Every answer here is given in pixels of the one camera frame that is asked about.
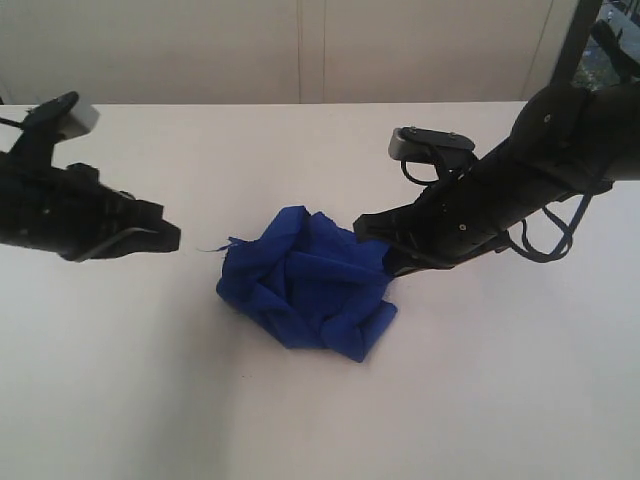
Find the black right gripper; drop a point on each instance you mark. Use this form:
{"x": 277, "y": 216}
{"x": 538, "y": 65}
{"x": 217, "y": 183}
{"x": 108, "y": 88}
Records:
{"x": 442, "y": 229}

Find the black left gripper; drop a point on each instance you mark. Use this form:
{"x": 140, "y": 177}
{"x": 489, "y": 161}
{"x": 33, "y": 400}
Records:
{"x": 68, "y": 212}

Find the blue towel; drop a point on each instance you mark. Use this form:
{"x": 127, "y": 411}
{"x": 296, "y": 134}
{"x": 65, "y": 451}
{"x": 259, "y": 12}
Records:
{"x": 310, "y": 284}

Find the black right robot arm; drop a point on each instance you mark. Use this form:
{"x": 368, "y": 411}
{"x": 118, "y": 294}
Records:
{"x": 566, "y": 142}

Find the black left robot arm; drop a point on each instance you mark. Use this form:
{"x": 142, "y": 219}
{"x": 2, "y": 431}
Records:
{"x": 36, "y": 149}

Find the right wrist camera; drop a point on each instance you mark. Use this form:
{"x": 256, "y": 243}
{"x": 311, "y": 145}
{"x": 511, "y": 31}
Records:
{"x": 415, "y": 145}

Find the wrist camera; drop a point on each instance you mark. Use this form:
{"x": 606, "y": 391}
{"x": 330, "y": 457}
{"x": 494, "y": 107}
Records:
{"x": 415, "y": 145}
{"x": 66, "y": 115}

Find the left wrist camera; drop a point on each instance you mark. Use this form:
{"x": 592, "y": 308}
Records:
{"x": 66, "y": 115}

